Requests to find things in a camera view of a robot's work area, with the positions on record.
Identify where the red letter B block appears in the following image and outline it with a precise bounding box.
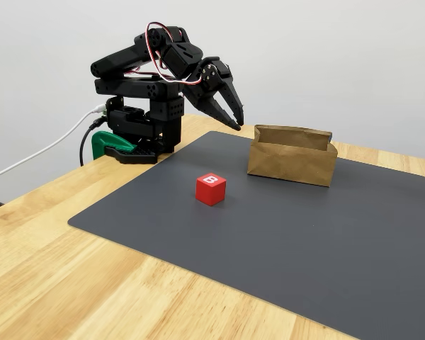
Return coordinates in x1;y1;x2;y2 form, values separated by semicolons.
195;172;227;207

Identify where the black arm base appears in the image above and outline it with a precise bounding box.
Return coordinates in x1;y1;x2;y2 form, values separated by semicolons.
104;95;174;165

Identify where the brown paper bag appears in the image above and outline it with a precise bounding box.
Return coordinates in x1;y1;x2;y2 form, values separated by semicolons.
246;124;339;188

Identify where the green table clamp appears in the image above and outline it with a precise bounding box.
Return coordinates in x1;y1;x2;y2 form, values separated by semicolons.
91;130;137;160

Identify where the grey rubber mat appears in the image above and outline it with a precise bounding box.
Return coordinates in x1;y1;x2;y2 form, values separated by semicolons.
67;130;425;340

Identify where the red and white servo wire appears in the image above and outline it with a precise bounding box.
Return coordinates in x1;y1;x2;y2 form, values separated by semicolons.
145;22;205;86

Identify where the black cable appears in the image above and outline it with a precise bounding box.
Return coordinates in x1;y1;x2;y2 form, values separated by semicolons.
79;118;109;166

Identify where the white cable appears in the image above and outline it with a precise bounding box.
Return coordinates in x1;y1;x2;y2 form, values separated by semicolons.
0;105;106;183

